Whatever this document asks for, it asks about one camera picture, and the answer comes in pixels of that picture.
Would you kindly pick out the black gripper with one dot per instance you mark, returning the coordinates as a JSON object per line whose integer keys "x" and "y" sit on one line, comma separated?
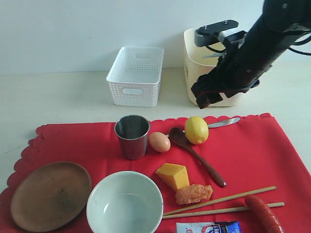
{"x": 240, "y": 69}

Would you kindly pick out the yellow lemon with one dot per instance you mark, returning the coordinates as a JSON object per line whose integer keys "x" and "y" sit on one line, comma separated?
{"x": 196, "y": 130}

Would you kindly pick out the brown egg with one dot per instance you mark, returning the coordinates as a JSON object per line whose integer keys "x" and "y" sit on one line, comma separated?
{"x": 159, "y": 142}

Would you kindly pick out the orange cheese wedge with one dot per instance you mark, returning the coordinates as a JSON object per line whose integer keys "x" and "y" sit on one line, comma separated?
{"x": 174, "y": 175}

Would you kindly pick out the fried chicken nugget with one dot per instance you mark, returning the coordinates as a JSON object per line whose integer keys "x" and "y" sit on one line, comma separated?
{"x": 193, "y": 194}

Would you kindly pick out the red sausage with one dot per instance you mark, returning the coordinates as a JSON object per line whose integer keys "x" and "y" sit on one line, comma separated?
{"x": 263, "y": 212}

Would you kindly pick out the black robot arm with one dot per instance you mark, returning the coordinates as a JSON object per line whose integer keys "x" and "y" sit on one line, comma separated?
{"x": 291, "y": 18}

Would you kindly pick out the cream plastic bin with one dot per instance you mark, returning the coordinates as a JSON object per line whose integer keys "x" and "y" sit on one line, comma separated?
{"x": 196, "y": 65}

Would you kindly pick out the silver table knife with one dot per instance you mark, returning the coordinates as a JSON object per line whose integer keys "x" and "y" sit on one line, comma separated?
{"x": 224, "y": 122}

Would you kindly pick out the dark wooden spoon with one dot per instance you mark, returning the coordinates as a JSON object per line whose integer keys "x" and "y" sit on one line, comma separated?
{"x": 178, "y": 137}

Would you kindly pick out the white perforated plastic basket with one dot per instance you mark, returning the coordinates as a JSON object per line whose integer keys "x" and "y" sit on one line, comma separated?
{"x": 135, "y": 76}

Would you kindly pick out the stainless steel cup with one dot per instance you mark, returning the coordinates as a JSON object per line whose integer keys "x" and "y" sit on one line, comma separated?
{"x": 132, "y": 132}

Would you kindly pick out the upper wooden chopstick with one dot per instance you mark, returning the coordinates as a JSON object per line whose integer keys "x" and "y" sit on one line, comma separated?
{"x": 223, "y": 199}

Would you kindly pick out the wooden chopstick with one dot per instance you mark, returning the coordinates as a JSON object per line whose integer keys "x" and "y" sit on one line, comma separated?
{"x": 223, "y": 199}
{"x": 209, "y": 212}

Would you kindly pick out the lower wooden chopstick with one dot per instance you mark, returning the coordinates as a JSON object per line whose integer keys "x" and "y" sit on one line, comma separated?
{"x": 209, "y": 212}

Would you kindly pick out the blue white snack packet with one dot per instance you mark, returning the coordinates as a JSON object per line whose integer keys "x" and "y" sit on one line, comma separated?
{"x": 209, "y": 227}

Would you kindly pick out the pale green bowl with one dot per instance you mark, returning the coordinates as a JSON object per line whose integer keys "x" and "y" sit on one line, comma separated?
{"x": 125, "y": 202}

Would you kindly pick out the brown oval plate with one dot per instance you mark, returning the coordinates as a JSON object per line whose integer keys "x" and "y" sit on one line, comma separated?
{"x": 50, "y": 197}

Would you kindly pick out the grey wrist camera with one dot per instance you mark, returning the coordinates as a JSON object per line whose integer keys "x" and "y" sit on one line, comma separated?
{"x": 225, "y": 32}

